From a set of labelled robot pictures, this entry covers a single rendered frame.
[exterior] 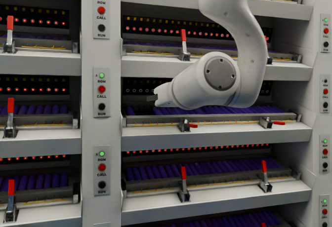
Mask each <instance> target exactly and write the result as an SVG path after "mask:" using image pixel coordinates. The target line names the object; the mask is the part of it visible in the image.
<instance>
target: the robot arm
mask: <svg viewBox="0 0 332 227"><path fill-rule="evenodd" d="M198 8H199V11H200V12H201V13H202V14H203V15H204V16H206V17H207V18H209V19H211V20H213V21H214V22H216V23H218V24H220V25H221V26H223V27H224V28H225V29H226V30H227V31H228V32H229V33H230V34H231V35H232V37H233V38H234V40H235V43H236V45H237V49H238V61H237V64H236V63H235V61H234V60H233V59H232V58H231V57H230V56H228V55H227V54H225V53H222V52H210V53H207V54H206V55H204V56H203V57H201V58H200V59H199V60H197V61H196V62H195V63H193V64H192V65H190V66H189V67H188V68H186V69H185V70H184V71H182V72H181V73H180V74H178V75H177V76H176V77H175V78H174V79H173V80H172V81H171V82H167V83H164V84H162V85H160V86H158V87H156V88H155V89H154V94H155V95H154V96H150V97H147V102H150V103H152V102H153V104H155V106H156V107H157V109H160V108H162V107H169V108H170V109H174V108H176V107H179V108H181V109H184V110H193V109H197V108H199V107H202V106H207V105H219V106H227V107H234V108H248V107H250V106H252V105H253V104H254V103H255V101H256V100H257V98H258V95H259V93H260V89H261V86H262V82H263V78H264V73H265V68H266V62H267V45H266V40H265V37H264V34H263V31H262V29H261V27H260V25H259V24H258V22H257V20H256V19H255V17H254V15H253V14H252V12H251V10H250V8H249V6H248V0H198ZM156 94H157V95H156Z"/></svg>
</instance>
